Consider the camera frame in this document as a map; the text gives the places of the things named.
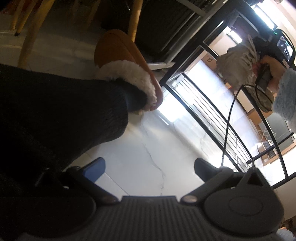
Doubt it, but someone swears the cardboard box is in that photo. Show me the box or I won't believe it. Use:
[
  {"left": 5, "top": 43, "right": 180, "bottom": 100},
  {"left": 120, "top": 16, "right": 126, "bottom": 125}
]
[{"left": 202, "top": 53, "right": 217, "bottom": 71}]

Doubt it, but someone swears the right hand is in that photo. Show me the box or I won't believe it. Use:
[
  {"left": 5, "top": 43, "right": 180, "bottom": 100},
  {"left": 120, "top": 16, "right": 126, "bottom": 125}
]
[{"left": 252, "top": 55, "right": 287, "bottom": 93}]

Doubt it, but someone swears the black metal shoe rack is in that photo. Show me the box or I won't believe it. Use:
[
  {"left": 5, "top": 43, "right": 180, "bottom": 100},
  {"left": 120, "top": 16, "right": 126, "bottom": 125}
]
[{"left": 160, "top": 1, "right": 295, "bottom": 188}]

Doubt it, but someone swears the brown fleece-lined slipper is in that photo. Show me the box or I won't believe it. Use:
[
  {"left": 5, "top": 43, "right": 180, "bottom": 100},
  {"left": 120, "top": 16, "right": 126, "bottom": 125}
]
[{"left": 94, "top": 30, "right": 164, "bottom": 111}]

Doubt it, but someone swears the grey fuzzy sleeve forearm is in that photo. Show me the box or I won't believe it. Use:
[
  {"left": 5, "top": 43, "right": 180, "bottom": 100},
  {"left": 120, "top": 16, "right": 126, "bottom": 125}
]
[{"left": 273, "top": 68, "right": 296, "bottom": 133}]

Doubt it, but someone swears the black trousered leg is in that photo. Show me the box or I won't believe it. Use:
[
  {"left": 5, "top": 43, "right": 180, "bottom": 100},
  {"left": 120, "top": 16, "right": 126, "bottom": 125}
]
[{"left": 1, "top": 65, "right": 148, "bottom": 240}]

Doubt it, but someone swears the cream floral slip-on shoe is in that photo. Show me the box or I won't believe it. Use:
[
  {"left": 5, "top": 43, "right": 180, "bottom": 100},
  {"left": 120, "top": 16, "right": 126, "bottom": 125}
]
[{"left": 244, "top": 85, "right": 274, "bottom": 113}]

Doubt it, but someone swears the white framed radiator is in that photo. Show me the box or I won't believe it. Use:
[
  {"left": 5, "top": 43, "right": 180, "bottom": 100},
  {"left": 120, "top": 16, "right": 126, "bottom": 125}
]
[{"left": 135, "top": 1, "right": 227, "bottom": 70}]

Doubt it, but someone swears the beige chunky sneaker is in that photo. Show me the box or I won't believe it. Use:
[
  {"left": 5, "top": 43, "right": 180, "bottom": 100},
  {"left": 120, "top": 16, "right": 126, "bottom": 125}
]
[{"left": 216, "top": 35, "right": 259, "bottom": 90}]

